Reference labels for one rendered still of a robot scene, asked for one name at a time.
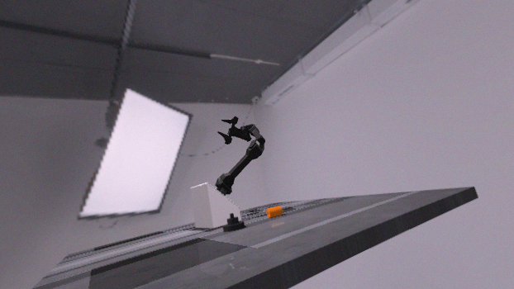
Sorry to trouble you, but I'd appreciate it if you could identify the orange tapered knob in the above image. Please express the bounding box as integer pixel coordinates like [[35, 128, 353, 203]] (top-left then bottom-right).
[[267, 206, 283, 218]]

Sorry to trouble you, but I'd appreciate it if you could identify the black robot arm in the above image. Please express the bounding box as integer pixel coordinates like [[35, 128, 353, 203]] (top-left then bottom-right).
[[215, 124, 265, 195]]

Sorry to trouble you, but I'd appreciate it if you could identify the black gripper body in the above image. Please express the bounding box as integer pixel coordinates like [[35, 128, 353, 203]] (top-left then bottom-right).
[[225, 116, 243, 145]]

